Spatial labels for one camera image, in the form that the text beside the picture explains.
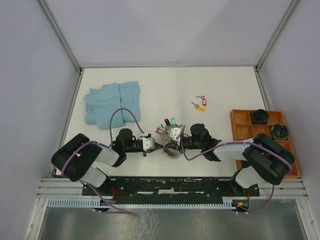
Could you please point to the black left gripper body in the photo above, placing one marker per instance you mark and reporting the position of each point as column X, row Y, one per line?
column 147, row 151

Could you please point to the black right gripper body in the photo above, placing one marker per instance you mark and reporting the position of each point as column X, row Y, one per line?
column 176, row 146

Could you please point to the metal key organizer blue handle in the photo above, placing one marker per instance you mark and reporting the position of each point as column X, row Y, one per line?
column 163, row 133

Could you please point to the key yellow tag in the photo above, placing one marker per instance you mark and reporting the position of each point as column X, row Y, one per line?
column 198, row 107

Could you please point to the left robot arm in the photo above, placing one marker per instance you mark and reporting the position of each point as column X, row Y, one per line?
column 76, row 158

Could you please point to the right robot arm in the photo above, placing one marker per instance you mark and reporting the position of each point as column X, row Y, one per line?
column 266, row 160

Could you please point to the green key tag on organizer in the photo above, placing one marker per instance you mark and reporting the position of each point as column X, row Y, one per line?
column 173, row 121

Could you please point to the loose key red tag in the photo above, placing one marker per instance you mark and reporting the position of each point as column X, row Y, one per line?
column 203, row 100

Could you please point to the orange compartment tray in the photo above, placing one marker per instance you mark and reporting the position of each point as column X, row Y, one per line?
column 267, row 128

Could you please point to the light blue folded cloth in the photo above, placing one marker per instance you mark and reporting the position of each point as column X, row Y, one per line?
column 113, row 105

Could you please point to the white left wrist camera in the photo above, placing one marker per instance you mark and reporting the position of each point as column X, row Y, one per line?
column 147, row 142

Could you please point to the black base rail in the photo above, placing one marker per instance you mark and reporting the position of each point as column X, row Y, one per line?
column 220, row 187

